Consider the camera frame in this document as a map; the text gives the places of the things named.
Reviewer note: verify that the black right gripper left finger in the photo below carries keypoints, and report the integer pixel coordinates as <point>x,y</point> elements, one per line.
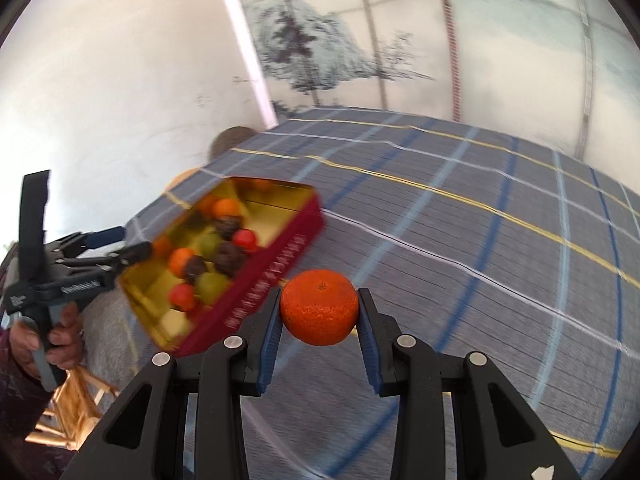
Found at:
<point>141,436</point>

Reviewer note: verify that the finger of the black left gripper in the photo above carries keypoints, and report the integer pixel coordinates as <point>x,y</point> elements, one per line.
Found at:
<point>127,256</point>
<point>79,242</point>

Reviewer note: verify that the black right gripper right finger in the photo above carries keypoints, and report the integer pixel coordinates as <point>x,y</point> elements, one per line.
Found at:
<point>498,435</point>

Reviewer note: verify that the red tomato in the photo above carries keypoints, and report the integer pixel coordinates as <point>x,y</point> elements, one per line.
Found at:
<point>246,240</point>
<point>182,297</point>

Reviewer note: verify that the dark brown mangosteen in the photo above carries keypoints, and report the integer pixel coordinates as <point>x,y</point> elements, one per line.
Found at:
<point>229,259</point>
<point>193,268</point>

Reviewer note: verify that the orange mandarin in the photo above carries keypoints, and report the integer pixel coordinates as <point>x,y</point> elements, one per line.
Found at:
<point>177,260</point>
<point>319,307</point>
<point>226,208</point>

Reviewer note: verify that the purple sleeved left forearm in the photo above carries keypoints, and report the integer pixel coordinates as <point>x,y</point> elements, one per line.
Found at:
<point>23,401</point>

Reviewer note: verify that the left hand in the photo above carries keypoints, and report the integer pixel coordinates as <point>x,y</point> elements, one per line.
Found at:
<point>68,347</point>

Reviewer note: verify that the red gold toffee tin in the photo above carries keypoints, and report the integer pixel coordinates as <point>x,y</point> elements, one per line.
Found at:
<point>286,217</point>

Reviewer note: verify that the wooden chair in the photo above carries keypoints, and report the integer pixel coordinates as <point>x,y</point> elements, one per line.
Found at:
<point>73,412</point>

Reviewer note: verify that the green round fruit far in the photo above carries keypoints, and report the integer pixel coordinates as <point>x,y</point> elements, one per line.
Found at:
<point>208,245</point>

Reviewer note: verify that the green round fruit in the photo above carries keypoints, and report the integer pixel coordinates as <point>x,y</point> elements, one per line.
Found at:
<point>208,245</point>
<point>209,286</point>

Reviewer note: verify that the green round fruit near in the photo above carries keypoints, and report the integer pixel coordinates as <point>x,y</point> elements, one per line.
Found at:
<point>209,286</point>

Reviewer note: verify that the orange round stool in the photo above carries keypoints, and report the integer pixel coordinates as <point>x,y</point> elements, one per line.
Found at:
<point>180,178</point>

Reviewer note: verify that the painted folding screen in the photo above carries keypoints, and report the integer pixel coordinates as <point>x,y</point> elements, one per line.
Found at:
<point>560,73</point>

